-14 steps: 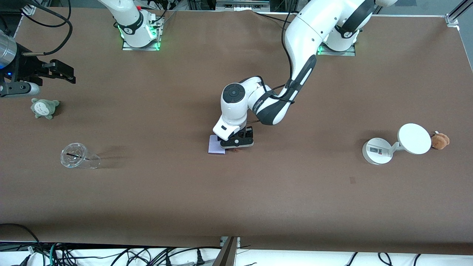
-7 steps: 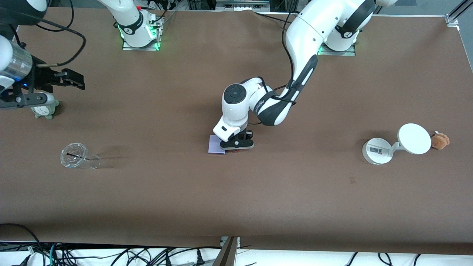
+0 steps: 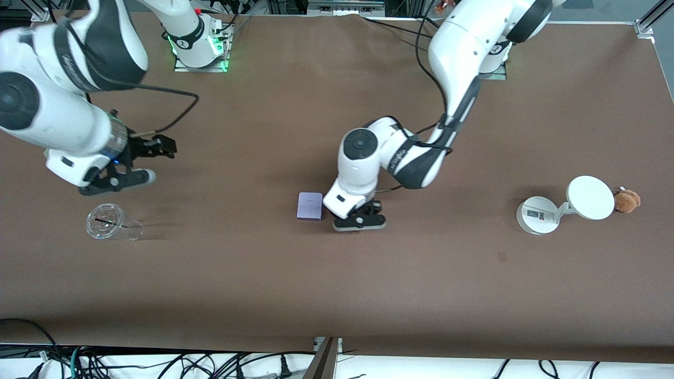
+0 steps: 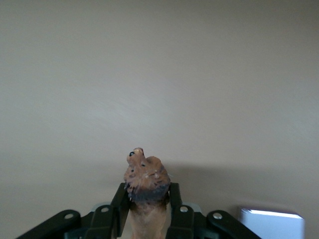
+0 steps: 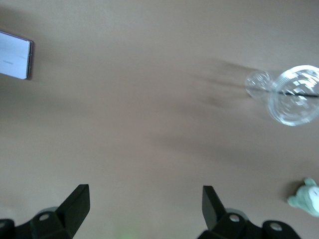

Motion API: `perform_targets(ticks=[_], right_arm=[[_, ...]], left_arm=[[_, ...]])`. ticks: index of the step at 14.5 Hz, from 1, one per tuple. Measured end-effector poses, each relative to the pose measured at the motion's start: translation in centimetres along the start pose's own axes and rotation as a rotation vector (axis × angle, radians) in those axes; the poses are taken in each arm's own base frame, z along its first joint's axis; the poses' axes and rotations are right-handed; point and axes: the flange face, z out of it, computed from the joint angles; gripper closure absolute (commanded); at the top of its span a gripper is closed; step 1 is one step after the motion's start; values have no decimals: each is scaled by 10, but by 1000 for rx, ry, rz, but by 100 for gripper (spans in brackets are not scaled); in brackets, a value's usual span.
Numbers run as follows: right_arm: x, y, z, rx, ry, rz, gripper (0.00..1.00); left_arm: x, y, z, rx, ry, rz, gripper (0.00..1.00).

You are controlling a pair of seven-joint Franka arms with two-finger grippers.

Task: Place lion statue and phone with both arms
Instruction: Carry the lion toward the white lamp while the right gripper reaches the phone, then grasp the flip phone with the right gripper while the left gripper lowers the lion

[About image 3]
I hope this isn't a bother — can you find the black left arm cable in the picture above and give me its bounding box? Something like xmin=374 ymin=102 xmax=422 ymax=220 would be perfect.
xmin=376 ymin=13 xmax=461 ymax=195

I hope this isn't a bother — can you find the silver metal rail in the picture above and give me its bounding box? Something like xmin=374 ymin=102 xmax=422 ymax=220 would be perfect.
xmin=308 ymin=0 xmax=385 ymax=16

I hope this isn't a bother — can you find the black cable on table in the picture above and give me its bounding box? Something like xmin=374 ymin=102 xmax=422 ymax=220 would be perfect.
xmin=363 ymin=17 xmax=438 ymax=42

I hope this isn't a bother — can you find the white round desk lamp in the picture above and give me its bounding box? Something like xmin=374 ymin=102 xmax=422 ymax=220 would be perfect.
xmin=516 ymin=175 xmax=616 ymax=235

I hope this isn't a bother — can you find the aluminium frame corner bracket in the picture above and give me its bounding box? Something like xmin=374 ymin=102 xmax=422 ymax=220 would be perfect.
xmin=635 ymin=0 xmax=674 ymax=38

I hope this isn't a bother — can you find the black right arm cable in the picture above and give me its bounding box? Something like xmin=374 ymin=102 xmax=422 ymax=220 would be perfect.
xmin=66 ymin=16 xmax=201 ymax=138

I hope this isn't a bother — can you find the aluminium frame post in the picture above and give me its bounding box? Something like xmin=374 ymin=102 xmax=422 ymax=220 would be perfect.
xmin=303 ymin=337 xmax=343 ymax=379

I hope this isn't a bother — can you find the brown paper table cover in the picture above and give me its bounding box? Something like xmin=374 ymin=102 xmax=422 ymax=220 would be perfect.
xmin=0 ymin=11 xmax=674 ymax=364

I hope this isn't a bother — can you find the clear plastic cup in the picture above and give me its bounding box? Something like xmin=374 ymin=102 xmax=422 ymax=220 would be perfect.
xmin=85 ymin=203 xmax=144 ymax=242

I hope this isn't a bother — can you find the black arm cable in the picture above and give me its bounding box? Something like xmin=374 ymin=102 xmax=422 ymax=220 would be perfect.
xmin=376 ymin=13 xmax=461 ymax=195
xmin=66 ymin=16 xmax=201 ymax=138

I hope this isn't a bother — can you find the lavender phone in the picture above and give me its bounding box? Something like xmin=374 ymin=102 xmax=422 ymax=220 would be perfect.
xmin=296 ymin=192 xmax=323 ymax=221

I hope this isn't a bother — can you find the black looped floor cable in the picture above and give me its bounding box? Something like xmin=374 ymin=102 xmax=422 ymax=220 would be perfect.
xmin=0 ymin=318 xmax=60 ymax=379

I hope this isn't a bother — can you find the brown plush toy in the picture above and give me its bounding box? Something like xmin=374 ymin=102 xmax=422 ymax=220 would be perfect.
xmin=613 ymin=187 xmax=642 ymax=214

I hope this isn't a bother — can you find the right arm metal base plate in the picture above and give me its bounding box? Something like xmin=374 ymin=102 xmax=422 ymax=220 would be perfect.
xmin=174 ymin=50 xmax=231 ymax=73

